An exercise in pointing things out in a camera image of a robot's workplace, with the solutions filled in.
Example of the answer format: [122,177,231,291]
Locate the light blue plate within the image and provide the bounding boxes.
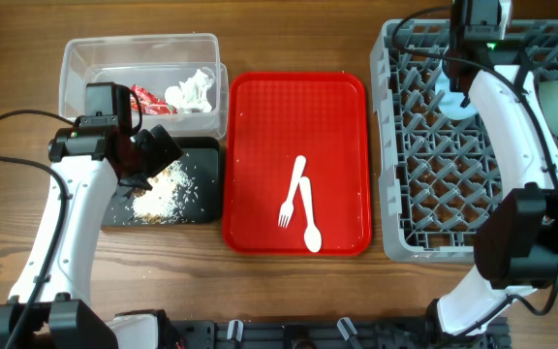
[434,70,478,121]

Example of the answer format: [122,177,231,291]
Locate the red snack wrapper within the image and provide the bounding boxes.
[130,84,177,115]

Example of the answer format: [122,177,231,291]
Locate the rice and food scraps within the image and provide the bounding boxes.
[124,160,208,225]

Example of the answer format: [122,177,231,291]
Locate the white napkin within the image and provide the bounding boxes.
[165,69,215,113]

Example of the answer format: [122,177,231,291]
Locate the white plastic fork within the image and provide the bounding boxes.
[278,155,306,228]

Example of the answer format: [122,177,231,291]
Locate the white plastic spoon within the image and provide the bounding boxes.
[299,176,322,253]

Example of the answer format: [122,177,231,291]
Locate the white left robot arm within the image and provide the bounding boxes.
[0,126,182,348]

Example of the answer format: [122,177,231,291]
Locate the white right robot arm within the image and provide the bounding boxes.
[428,42,558,338]

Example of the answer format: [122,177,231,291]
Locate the grey dishwasher rack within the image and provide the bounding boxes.
[369,17,558,264]

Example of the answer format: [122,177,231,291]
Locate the black plastic tray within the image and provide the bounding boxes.
[102,137,222,228]

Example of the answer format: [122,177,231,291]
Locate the clear plastic bin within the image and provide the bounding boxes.
[58,33,229,140]

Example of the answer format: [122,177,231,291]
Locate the red serving tray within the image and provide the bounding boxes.
[222,72,373,257]

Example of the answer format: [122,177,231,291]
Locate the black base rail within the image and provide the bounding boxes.
[113,309,511,349]

